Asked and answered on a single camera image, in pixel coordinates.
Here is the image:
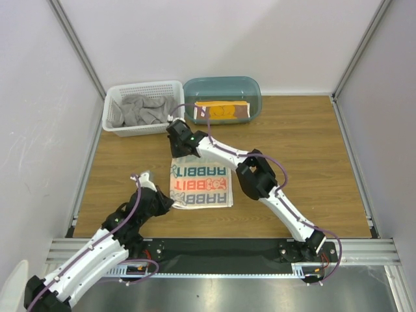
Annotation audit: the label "orange white lettered towel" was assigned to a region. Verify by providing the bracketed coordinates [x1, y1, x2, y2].
[170, 155, 233, 210]

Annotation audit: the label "yellow brown bear towel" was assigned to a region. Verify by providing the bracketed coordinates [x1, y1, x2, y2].
[194, 101, 251, 121]

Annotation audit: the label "grey towel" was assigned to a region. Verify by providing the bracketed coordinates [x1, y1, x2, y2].
[110, 94, 177, 127]

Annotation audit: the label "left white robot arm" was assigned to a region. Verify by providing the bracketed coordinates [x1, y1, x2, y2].
[23, 187, 174, 311]

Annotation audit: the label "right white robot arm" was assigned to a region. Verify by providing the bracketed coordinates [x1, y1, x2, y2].
[166, 116, 326, 261]

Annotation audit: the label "white plastic basket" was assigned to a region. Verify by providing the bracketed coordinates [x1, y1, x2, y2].
[102, 81, 185, 137]

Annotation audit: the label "teal plastic tub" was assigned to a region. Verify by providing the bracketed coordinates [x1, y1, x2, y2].
[183, 76, 263, 125]

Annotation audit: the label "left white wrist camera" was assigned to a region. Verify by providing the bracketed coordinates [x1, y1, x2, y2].
[130, 170, 157, 192]

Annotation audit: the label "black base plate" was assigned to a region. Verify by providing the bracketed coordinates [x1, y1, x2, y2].
[122, 238, 338, 275]

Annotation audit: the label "aluminium frame rail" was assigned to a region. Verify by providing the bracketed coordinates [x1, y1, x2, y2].
[45, 237, 404, 280]

